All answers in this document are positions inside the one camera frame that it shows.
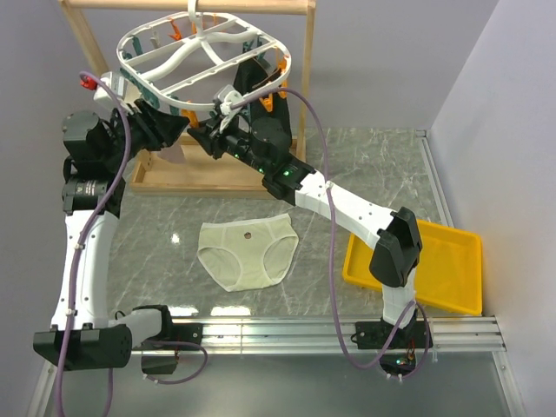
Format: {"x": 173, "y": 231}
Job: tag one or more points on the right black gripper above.
{"x": 210, "y": 138}

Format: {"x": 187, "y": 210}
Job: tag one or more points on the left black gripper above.
{"x": 160, "y": 129}

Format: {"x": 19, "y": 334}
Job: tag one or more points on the orange front clip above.
{"x": 192, "y": 117}

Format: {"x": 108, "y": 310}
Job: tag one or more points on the orange clip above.
{"x": 192, "y": 117}
{"x": 267, "y": 102}

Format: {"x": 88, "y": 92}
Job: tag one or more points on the white round clip hanger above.
{"x": 163, "y": 58}

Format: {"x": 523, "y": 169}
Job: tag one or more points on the pale green white underwear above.
{"x": 249, "y": 254}

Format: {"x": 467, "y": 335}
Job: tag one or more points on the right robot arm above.
{"x": 292, "y": 180}

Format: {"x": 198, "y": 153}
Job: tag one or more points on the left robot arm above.
{"x": 81, "y": 334}

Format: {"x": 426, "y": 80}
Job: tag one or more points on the beige pink underwear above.
{"x": 171, "y": 154}

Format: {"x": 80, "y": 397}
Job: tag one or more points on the orange right clip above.
{"x": 267, "y": 102}

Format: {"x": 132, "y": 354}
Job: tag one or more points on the black striped underwear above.
{"x": 253, "y": 74}

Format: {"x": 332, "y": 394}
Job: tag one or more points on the yellow plastic tray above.
{"x": 420, "y": 261}

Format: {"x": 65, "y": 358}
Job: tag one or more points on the wooden hanger rack frame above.
{"x": 201, "y": 174}

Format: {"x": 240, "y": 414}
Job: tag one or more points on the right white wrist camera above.
{"x": 227, "y": 101}

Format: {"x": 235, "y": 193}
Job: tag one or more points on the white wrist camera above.
{"x": 227, "y": 101}
{"x": 122, "y": 88}

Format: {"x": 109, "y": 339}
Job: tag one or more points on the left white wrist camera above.
{"x": 122, "y": 88}

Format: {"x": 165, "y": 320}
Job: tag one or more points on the aluminium mounting rail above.
{"x": 316, "y": 335}

